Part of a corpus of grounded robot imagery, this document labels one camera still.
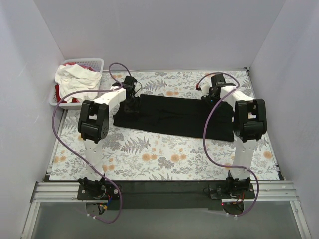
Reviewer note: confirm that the white t-shirt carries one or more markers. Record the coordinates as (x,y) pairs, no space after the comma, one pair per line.
(77,82)

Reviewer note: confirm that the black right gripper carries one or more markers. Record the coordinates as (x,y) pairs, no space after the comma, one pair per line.
(210,97)

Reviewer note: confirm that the black t-shirt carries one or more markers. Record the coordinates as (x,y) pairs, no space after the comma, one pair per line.
(179,117)

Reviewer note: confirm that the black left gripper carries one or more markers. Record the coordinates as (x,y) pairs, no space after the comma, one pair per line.
(130,104)

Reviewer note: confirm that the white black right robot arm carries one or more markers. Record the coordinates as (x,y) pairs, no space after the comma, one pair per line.
(249,125)

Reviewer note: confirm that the red t-shirt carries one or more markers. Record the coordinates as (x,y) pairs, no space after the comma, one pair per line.
(62,95)

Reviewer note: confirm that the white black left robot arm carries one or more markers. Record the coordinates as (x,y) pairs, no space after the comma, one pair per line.
(94,126)

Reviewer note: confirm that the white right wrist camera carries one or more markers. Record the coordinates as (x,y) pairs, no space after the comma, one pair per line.
(203,88)

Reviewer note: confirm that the aluminium frame rail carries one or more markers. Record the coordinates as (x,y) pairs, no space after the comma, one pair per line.
(269,190)

